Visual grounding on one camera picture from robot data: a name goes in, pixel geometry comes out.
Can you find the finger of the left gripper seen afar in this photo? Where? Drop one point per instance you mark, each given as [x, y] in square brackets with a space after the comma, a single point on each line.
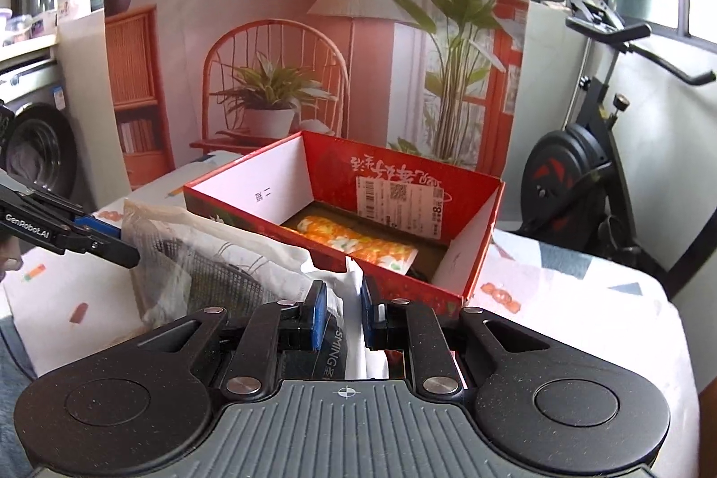
[103, 240]

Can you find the orange floral quilted cloth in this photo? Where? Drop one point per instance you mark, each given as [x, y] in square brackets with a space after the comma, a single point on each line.
[388, 254]

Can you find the black exercise bike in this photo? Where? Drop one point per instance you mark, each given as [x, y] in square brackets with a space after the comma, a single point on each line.
[574, 193]

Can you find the clear plastic packaged item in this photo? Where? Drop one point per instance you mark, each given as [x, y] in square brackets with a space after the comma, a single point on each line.
[188, 262]

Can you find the front-load washing machine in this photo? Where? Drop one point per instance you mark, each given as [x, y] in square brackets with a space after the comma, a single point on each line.
[39, 145]

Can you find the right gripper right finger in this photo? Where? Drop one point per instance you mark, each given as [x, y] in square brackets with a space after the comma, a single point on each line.
[383, 322]

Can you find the printed living room backdrop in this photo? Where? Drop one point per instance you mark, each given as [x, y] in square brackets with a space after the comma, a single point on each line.
[438, 78]

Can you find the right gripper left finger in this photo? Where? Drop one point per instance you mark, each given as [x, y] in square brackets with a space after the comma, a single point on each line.
[303, 324]

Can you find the red strawberry cardboard box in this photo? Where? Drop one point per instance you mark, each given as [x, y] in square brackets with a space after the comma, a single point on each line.
[446, 213]

